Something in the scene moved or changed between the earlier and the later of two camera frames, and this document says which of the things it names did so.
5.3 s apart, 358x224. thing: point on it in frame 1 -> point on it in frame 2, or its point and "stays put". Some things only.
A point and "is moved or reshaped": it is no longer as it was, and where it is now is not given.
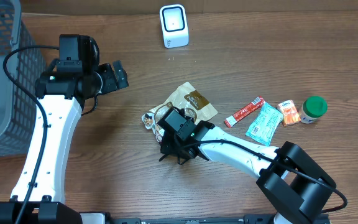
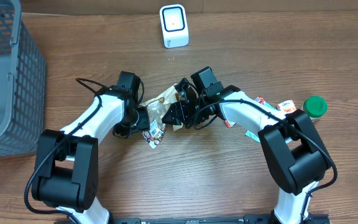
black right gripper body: [169, 149] -> [184, 111]
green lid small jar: [313, 108] stays put
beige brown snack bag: [188, 98] is moved or reshaped
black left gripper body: [114, 79] -> [142, 119]
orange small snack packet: [289, 112] stays put
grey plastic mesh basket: [7, 111] stays put
